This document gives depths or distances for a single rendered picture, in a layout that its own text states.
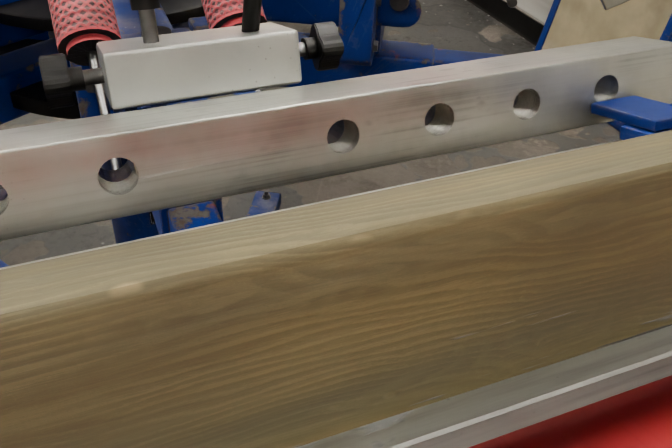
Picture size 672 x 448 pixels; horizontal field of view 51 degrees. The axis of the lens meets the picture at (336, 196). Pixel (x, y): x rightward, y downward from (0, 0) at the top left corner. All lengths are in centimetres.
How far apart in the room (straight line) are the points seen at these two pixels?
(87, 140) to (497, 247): 25
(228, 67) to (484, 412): 30
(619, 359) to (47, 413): 18
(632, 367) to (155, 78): 32
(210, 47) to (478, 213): 28
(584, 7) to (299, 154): 268
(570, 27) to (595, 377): 288
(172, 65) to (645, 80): 34
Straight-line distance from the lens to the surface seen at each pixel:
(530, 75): 50
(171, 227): 66
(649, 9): 284
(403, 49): 95
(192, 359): 19
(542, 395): 24
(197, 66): 45
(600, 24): 299
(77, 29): 59
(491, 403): 23
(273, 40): 46
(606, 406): 31
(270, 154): 42
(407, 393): 23
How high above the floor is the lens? 131
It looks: 36 degrees down
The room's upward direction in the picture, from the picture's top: 3 degrees clockwise
